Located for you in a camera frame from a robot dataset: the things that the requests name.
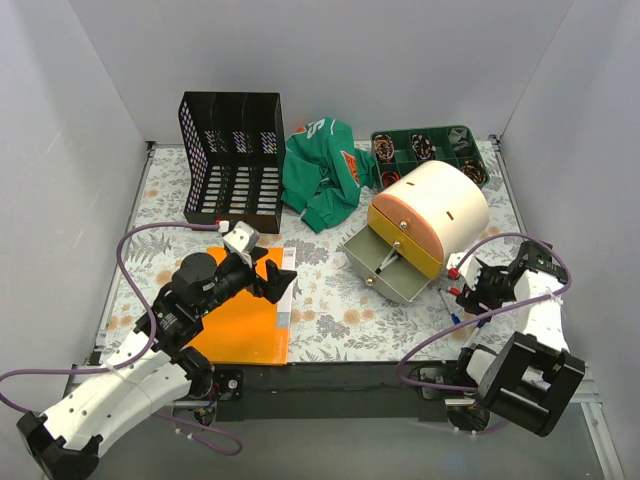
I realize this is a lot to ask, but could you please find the blue-capped marker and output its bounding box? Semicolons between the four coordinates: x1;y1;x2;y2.
463;328;482;348
437;289;461;325

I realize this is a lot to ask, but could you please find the white drawer organizer box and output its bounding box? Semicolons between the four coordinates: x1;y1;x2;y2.
342;161;489;303

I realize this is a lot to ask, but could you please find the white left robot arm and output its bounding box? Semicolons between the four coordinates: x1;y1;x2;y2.
17;247;297;479

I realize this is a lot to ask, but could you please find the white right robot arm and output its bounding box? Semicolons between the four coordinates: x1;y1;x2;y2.
447;240;585;437

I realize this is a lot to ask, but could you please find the orange notebook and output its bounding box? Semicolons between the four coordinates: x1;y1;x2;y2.
184;244;297;366

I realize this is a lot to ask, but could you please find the green sweatshirt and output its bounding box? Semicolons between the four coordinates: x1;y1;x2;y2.
282;117;375;233

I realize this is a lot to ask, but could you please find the black mesh file holder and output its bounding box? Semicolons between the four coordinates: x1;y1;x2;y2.
178;91;285;234

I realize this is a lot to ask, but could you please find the brown black rolled tie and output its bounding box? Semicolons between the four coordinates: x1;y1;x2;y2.
460;159;489;188

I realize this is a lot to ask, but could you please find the orange black rolled tie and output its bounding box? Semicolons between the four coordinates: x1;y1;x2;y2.
381;171;400;188

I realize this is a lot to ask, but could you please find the grey folded sock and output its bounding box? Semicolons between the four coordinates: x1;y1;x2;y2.
448;126;474;156

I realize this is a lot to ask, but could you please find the white-spotted black rolled tie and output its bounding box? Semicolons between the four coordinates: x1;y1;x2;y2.
410;133;436;161

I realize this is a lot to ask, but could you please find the pink black rolled tie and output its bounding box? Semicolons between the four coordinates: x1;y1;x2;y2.
373;134;395;163

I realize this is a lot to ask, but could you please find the green compartment organizer tray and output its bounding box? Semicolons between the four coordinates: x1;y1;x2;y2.
370;125;490;190

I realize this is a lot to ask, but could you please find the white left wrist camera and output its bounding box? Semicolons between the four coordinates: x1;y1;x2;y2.
222;221;259;267

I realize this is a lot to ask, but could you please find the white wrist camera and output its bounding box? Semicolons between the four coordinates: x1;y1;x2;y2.
222;221;259;267
446;252;482;289

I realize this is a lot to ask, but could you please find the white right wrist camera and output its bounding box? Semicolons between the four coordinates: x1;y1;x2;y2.
446;252;482;289

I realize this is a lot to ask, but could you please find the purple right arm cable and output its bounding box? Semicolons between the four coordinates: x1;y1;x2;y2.
394;232;572;435

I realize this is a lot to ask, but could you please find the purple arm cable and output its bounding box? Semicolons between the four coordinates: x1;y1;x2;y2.
0;222;244;457
394;232;572;435

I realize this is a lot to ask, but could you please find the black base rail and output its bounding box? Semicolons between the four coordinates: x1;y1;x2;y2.
154;357;506;424

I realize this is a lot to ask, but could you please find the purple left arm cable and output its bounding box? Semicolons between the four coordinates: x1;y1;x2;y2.
0;222;244;457

